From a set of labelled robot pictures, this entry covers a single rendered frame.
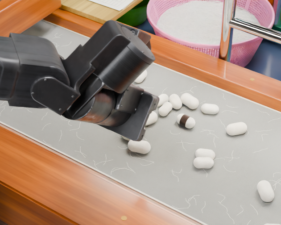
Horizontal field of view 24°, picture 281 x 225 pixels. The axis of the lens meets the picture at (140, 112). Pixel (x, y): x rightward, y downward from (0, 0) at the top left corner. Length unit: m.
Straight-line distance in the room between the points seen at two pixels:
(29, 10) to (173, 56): 0.29
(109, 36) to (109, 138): 0.37
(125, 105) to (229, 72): 0.41
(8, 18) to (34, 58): 0.51
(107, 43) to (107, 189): 0.29
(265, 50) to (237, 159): 0.43
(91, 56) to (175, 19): 0.67
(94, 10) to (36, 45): 0.61
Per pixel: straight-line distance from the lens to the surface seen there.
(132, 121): 0.86
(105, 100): 0.80
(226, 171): 1.04
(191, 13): 1.43
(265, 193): 0.99
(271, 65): 1.40
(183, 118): 1.10
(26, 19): 1.28
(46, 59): 0.74
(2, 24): 1.23
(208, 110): 1.13
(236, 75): 1.20
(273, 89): 1.18
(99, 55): 0.75
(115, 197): 0.96
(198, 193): 1.00
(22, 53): 0.73
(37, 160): 1.03
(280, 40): 1.17
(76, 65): 0.77
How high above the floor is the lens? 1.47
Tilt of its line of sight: 39 degrees down
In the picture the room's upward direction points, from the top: straight up
